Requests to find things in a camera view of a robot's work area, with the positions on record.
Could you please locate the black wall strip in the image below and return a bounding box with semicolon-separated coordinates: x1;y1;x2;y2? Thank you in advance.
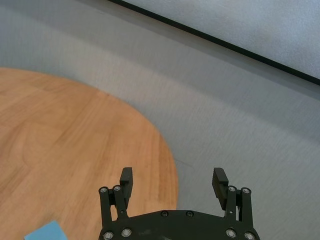
107;0;320;86

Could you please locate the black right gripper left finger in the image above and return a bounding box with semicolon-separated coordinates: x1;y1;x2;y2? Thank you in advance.
98;167;134;227

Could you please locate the light blue cube block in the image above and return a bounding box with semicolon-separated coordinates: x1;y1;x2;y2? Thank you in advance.
24;219;69;240

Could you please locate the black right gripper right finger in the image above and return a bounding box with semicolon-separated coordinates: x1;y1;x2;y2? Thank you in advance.
211;167;253;226

